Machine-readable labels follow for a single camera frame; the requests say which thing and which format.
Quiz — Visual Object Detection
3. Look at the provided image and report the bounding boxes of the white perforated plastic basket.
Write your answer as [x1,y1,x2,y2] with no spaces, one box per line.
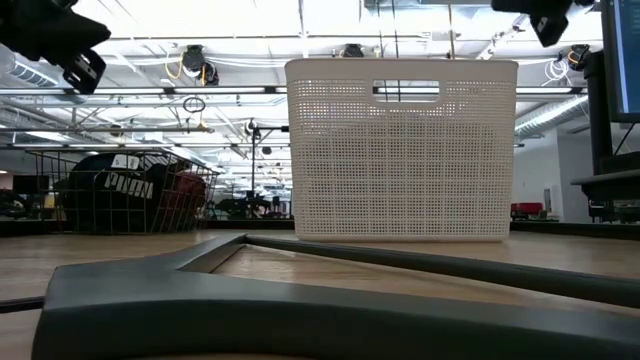
[284,58,520,244]

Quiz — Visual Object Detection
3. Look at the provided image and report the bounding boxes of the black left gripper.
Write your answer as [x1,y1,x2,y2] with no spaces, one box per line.
[0,0,113,96]

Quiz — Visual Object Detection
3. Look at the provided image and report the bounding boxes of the black background pole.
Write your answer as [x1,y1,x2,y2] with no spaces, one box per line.
[244,118,291,201]

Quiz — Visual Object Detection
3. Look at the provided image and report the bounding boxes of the maroon cloth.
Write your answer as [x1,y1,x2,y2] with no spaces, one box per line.
[164,171,209,231]

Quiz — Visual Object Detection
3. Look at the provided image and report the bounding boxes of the black garment with white print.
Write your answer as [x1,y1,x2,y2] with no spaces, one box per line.
[53,152,174,234]

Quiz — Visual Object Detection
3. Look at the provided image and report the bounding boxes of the black wire basket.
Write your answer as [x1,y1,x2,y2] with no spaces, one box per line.
[24,148,221,235]

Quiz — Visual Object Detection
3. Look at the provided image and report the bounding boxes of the red cabinet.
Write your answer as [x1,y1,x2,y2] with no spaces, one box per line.
[509,201,545,220]

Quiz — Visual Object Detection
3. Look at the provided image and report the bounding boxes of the black aluminium table frame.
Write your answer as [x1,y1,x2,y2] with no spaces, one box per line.
[0,217,640,241]

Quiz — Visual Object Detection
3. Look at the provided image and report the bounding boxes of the black computer monitor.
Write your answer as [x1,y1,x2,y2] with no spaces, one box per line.
[583,0,640,176]

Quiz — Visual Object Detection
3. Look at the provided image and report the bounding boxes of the white garment tag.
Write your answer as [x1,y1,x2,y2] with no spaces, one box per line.
[110,153,142,171]

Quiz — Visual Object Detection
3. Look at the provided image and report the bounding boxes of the grey clothes hanger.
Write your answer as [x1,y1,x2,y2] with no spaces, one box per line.
[0,232,640,360]

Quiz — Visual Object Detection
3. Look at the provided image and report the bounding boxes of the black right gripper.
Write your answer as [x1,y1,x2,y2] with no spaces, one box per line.
[490,0,597,49]

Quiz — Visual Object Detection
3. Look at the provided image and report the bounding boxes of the dark grey side desk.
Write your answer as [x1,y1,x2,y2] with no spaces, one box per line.
[571,168,640,224]

